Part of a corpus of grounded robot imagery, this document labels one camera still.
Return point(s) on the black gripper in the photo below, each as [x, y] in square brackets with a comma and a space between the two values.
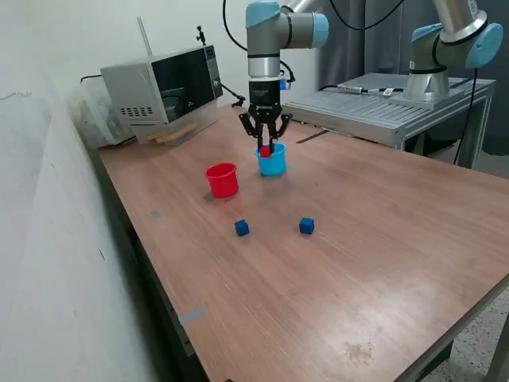
[265, 99]

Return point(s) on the small red cube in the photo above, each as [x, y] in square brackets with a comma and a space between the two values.
[265, 152]

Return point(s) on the small blue cube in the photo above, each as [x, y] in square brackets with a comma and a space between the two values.
[306, 226]
[242, 228]

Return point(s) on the silver blue UR5e robot arm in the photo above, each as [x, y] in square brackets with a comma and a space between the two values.
[262, 40]

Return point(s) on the aluminium robot base stand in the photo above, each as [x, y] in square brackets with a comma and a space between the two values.
[358, 107]

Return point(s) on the translucent plastic storage bin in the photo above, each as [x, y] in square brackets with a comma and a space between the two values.
[91, 119]

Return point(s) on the light blue plastic cup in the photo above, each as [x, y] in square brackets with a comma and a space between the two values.
[272, 165]

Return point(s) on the red plastic cup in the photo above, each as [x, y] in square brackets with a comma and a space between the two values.
[222, 183]

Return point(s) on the wooden stick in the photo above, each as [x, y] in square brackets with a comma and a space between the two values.
[167, 140]
[175, 132]

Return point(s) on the dark grey curtain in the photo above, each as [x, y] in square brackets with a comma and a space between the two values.
[358, 51]

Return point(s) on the silver microwave oven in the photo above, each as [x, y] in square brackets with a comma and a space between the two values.
[131, 87]

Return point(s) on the thin white rod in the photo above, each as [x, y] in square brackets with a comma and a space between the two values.
[145, 37]

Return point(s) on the long tape strip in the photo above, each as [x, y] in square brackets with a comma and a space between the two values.
[192, 315]

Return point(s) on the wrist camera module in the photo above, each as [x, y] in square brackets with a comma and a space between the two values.
[284, 84]

